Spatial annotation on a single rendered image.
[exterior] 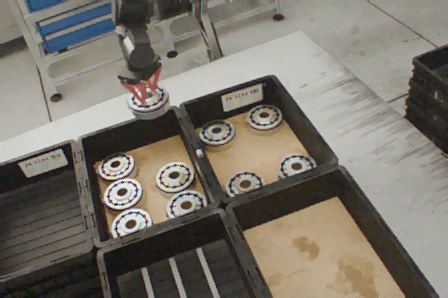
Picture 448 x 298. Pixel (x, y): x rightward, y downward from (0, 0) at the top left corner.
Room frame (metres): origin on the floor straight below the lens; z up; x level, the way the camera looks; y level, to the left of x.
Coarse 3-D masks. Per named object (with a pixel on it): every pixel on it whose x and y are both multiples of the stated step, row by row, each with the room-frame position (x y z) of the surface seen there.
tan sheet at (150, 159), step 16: (160, 144) 1.01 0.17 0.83; (176, 144) 1.00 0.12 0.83; (144, 160) 0.96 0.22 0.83; (160, 160) 0.95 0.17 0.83; (176, 160) 0.94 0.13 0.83; (144, 176) 0.90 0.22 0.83; (144, 192) 0.84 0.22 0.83; (144, 208) 0.78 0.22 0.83; (160, 208) 0.77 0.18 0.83; (112, 224) 0.75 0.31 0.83
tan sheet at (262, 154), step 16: (240, 128) 1.02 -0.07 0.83; (288, 128) 0.98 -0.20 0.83; (240, 144) 0.95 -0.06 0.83; (256, 144) 0.94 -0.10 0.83; (272, 144) 0.93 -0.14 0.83; (288, 144) 0.92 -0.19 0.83; (224, 160) 0.90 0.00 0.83; (240, 160) 0.89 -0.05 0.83; (256, 160) 0.88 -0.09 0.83; (272, 160) 0.87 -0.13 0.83; (224, 176) 0.84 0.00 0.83; (272, 176) 0.81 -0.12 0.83
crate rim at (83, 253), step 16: (64, 144) 0.98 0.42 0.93; (16, 160) 0.95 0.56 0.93; (80, 176) 0.84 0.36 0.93; (80, 192) 0.79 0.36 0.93; (64, 256) 0.60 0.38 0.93; (80, 256) 0.60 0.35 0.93; (16, 272) 0.58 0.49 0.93; (32, 272) 0.58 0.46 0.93; (48, 272) 0.58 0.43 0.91; (0, 288) 0.56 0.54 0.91
